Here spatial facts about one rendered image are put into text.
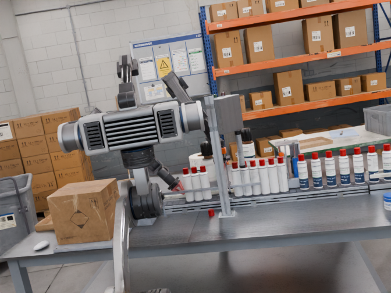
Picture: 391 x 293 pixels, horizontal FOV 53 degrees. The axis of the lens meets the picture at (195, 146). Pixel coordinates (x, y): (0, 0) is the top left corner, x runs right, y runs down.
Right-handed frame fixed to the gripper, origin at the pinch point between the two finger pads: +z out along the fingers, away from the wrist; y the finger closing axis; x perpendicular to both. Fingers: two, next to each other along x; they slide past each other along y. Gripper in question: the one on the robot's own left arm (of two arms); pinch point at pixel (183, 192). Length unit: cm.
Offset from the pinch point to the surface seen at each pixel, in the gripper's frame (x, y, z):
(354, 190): -71, -7, 65
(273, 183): -42, -4, 32
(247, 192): -28.0, -3.1, 25.9
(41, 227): 75, -13, -49
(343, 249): -32, 49, 117
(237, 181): -28.7, -2.6, 16.8
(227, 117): -54, -14, -14
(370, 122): -116, 165, 99
